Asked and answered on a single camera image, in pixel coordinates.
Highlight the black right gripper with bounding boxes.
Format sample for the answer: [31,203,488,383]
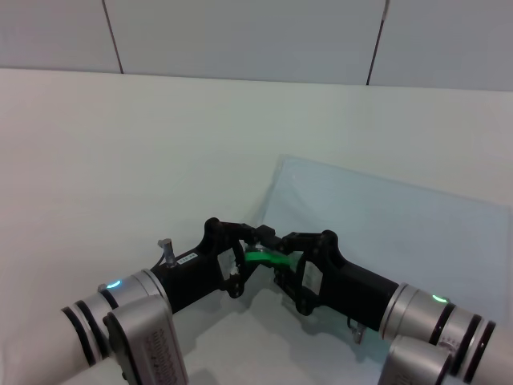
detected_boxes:
[268,229,402,334]

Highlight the metal left cable connector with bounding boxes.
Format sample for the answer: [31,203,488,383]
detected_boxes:
[157,238,180,269]

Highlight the clear document bag green zipper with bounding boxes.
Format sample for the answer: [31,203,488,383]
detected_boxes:
[243,152,513,362]

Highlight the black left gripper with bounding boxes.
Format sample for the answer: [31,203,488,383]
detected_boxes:
[154,217,278,315]

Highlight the metal right cable connector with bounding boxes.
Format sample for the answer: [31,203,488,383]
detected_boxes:
[345,318,368,345]

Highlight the metal cable connector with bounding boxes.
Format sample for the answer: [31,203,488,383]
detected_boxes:
[345,318,368,345]
[157,238,180,269]

